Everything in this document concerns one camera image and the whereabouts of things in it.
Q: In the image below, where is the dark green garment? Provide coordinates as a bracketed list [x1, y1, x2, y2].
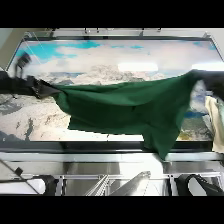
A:
[52, 71, 202, 161]

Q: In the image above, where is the cream garment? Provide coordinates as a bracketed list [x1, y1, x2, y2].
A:
[204, 95, 224, 155]

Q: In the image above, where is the black cable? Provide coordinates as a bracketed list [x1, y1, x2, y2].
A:
[0, 159, 42, 195]

